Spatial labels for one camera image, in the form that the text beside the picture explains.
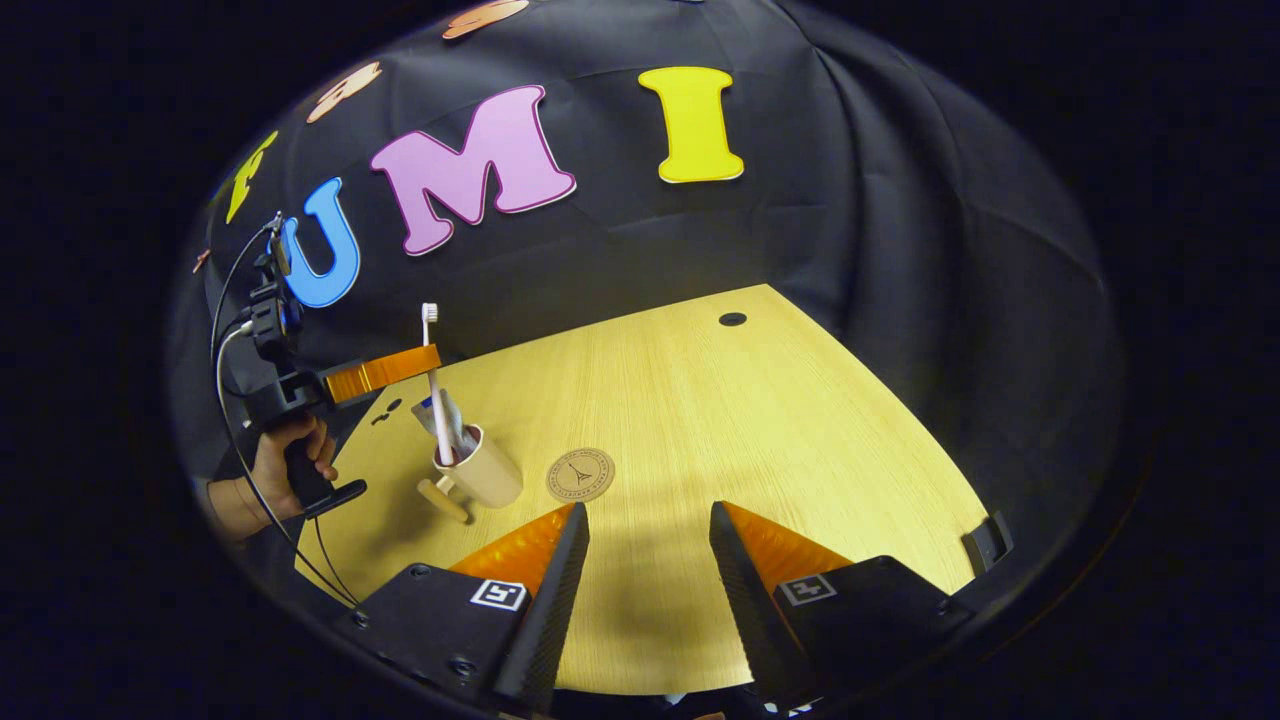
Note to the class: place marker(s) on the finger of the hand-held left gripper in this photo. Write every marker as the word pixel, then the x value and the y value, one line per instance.
pixel 385 372

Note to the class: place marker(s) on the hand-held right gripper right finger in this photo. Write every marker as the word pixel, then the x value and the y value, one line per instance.
pixel 750 600

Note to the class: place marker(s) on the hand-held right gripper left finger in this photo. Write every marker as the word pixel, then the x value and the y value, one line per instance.
pixel 550 610

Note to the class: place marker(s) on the pale pink toothbrush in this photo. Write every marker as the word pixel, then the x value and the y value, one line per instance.
pixel 437 410

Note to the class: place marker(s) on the white toothpaste tube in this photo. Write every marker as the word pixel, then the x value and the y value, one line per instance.
pixel 455 415

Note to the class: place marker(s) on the round cork coaster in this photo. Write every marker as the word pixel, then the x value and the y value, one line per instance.
pixel 580 475

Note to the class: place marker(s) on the wooden desktop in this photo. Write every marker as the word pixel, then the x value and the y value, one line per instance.
pixel 750 420

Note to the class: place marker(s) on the copper backdrop clip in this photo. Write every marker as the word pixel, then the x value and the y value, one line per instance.
pixel 202 261

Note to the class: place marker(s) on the black backdrop cloth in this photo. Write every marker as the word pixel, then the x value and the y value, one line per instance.
pixel 800 220

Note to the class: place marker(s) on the black desk edge bracket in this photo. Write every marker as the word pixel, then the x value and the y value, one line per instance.
pixel 988 542

